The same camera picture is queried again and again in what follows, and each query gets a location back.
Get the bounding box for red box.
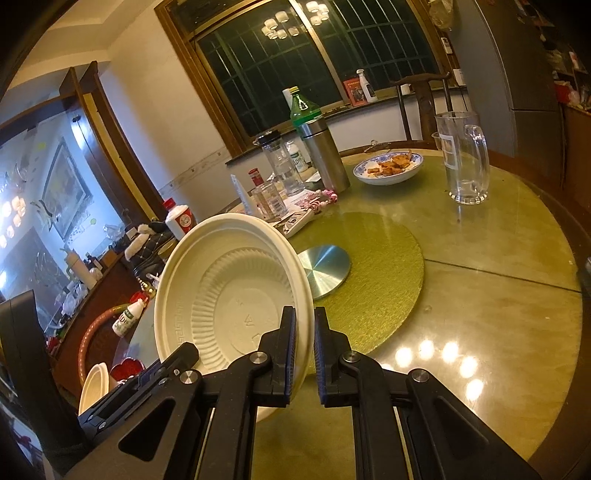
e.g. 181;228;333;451
342;77;366;108

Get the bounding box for black quilted fur-trimmed slipper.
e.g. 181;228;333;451
122;221;179;278

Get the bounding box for steel thermos flask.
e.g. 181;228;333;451
295;117;352;195

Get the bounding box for pink wrapped candies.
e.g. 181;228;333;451
299;188;341;212

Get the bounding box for small white medicine bottle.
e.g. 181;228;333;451
286;140;310;174

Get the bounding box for red scalloped plate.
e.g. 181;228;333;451
111;359;145;382

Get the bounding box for clear bottle with black lid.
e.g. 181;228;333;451
252;130;306;195

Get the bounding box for wooden sideboard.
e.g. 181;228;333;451
45;249;140;409

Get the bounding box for cream ribbed plastic bowl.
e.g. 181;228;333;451
154;213;314;423

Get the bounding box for white tube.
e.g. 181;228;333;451
230;174;257;216

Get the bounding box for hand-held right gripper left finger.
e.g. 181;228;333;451
62;305;297;480

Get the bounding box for glass bottle with red cap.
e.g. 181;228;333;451
248;168;283;223

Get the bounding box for red and yellow hoop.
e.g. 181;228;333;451
77;304;140;394

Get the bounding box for grey refrigerator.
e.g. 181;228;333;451
447;0;565;178

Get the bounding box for wooden framed window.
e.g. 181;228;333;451
154;0;445;158

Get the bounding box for green round turntable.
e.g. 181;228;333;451
285;211;425;366

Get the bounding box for fried food pieces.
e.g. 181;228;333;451
368;154;414;177

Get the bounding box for clear glass pitcher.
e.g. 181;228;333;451
431;110;491;206

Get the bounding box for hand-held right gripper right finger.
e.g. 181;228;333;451
314;307;542;480

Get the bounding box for green plastic bottle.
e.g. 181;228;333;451
289;86;322;128

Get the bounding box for blue rimmed plate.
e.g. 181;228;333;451
353;151;424;186

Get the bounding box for cream tumbler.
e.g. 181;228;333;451
59;246;96;288

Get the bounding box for white drink bottle red cap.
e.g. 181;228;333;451
112;297;149;337

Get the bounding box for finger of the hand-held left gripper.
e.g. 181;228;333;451
142;342;201;373

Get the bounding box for large white foam bowl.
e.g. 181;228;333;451
78;363;110;416

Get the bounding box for white spray bottle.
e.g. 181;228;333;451
356;69;379;103

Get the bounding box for steel turntable hub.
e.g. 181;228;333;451
295;244;352;302

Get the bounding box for dark wooden chair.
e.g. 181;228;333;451
389;71;456;154

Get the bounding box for white liquor bottle red label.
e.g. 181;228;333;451
161;198;195;241

